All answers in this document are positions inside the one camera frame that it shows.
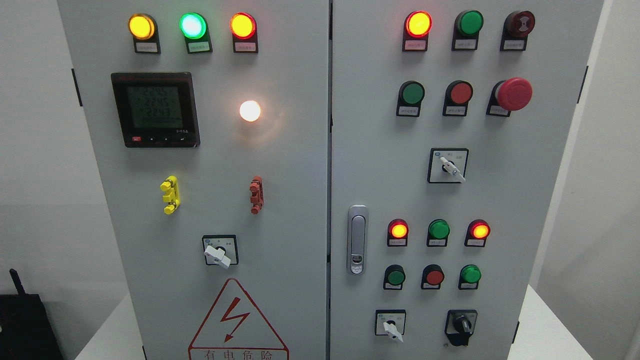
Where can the black knob selector switch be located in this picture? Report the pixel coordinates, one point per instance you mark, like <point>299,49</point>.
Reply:
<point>460,325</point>

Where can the red terminal connector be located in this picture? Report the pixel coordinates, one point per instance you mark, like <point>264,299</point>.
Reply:
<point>257,196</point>

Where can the red lit indicator lower left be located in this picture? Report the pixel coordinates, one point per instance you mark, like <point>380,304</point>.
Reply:
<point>397,233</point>

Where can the red lit indicator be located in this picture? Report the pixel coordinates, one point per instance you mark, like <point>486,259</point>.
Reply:
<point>416,30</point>
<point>397,233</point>

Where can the white glowing indicator lamp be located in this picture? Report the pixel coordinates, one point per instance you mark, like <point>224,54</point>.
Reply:
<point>250,111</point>

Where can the green push button lower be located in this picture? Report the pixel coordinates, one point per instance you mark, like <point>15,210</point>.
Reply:
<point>394,277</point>

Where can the green push button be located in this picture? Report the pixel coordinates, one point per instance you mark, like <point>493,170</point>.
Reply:
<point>409,100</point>
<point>394,277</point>

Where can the green push button upper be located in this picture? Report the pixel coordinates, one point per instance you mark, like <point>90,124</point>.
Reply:
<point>409,100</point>

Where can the grey left cabinet door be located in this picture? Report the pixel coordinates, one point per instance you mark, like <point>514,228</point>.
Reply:
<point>282,250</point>

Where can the grey cabinet door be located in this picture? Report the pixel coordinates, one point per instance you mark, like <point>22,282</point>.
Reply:
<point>282,250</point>
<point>381,160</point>

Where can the green indicator light lower middle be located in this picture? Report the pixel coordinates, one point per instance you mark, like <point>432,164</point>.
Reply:
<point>438,232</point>

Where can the grey right cabinet door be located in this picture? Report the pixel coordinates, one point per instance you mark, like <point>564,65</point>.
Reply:
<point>381,160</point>

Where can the red push button lower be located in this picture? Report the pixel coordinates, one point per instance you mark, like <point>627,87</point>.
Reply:
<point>432,277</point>

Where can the red push button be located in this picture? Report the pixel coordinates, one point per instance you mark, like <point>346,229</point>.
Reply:
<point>432,277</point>
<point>457,98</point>

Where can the yellow terminal connector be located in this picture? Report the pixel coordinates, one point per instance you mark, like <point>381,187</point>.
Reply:
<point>171,196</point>

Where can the red push button upper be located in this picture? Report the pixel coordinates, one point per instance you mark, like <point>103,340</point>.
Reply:
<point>457,98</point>

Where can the red indicator light lower right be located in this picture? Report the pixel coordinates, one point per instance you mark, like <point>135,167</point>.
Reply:
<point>477,233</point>

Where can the red electrical warning triangle sticker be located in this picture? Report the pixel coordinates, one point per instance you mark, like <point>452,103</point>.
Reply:
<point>234,328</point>

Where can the red-ringed indicator light left door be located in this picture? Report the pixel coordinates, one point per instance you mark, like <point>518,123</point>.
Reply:
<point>244,33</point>

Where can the green illuminated button lower right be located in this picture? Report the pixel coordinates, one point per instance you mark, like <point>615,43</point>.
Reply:
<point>469,277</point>

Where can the black digital power meter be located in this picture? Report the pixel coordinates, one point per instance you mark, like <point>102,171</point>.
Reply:
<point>156,109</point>

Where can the red lit indicator top right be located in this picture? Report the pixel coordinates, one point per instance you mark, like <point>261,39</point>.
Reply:
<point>416,30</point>

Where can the green lit indicator light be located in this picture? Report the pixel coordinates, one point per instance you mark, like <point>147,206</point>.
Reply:
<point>196,33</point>

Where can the red emergency stop mushroom button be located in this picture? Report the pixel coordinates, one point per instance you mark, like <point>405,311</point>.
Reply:
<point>508,96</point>

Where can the green indicator light top right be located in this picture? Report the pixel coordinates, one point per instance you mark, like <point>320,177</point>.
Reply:
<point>466,30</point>

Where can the yellow indicator light top left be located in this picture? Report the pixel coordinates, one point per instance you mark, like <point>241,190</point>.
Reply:
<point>144,31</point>

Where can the dark red buzzer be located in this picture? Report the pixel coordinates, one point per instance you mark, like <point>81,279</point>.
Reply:
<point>516,28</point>

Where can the black device with antenna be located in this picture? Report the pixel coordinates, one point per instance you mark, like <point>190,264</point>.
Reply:
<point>26,332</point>

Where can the silver door lock handle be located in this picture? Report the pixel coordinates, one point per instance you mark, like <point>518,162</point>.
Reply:
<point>357,236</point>

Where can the white selector switch left door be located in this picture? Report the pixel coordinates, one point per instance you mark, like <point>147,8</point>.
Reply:
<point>220,250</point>

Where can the white selector switch upper right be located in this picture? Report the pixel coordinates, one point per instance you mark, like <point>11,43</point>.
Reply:
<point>447,165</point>

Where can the white selector switch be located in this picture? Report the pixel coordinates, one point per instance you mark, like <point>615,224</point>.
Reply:
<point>447,165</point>
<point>390,323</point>

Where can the white selector switch bottom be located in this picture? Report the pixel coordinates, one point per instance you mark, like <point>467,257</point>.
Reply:
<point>390,323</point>

